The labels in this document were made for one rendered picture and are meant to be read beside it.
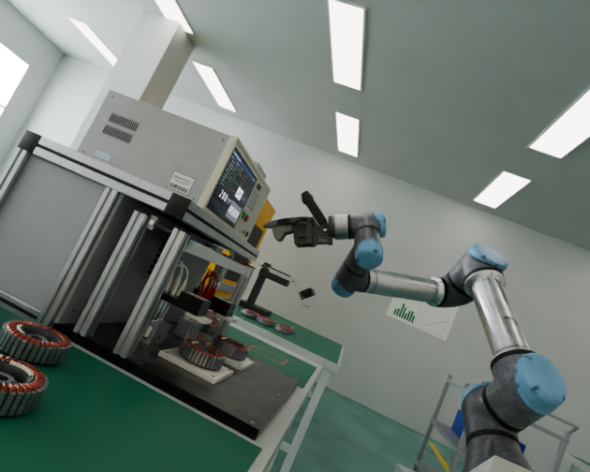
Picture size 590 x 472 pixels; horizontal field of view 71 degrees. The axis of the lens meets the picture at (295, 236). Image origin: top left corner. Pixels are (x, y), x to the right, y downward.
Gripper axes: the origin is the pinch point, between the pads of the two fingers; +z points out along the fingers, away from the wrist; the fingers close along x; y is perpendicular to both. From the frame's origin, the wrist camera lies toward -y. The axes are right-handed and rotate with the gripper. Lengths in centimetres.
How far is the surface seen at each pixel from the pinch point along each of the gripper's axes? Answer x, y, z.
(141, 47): 277, -280, 197
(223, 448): -50, 49, -2
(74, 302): -39, 24, 34
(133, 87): 277, -230, 204
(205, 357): -25.2, 37.0, 10.1
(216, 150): -28.4, -12.7, 7.1
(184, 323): 0.1, 29.3, 25.4
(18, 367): -68, 34, 22
